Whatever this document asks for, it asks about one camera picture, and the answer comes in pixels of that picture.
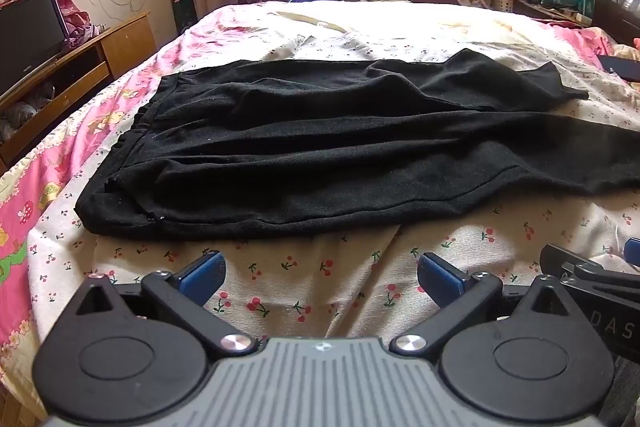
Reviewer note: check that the grey bundle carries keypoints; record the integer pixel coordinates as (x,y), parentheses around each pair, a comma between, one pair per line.
(20,112)

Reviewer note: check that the pink plastic bag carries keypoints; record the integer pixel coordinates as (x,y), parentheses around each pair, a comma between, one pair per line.
(75,19)

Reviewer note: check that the black phone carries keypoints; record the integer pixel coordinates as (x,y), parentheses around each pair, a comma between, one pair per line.
(622,67)

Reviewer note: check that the black flat television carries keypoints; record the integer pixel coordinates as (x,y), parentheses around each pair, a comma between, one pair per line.
(25,37)

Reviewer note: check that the black pants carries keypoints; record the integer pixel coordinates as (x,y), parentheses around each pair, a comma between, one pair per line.
(300,147)

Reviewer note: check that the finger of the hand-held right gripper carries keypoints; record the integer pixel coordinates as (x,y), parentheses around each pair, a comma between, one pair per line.
(570,259)
(633,252)

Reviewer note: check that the cherry print bedsheet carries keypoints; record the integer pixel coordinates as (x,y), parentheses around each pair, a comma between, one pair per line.
(325,267)

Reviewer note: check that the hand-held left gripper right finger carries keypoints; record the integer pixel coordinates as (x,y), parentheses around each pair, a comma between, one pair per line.
(440,279)

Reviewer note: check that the white woven basket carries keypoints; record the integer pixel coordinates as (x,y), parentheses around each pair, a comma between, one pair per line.
(502,2)

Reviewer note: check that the wooden television cabinet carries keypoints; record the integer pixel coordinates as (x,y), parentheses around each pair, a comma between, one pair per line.
(125,42)

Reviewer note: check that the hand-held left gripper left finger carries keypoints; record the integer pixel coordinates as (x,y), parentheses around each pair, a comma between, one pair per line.
(202,278)

